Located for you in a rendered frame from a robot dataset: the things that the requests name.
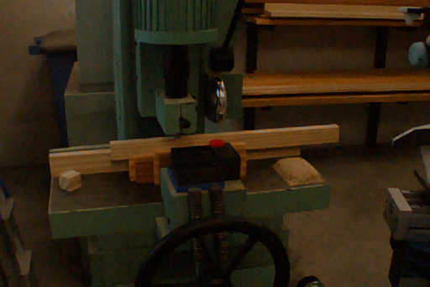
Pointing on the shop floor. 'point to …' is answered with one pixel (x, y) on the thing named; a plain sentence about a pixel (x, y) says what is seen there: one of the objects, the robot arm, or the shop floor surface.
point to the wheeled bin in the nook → (58, 73)
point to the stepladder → (18, 264)
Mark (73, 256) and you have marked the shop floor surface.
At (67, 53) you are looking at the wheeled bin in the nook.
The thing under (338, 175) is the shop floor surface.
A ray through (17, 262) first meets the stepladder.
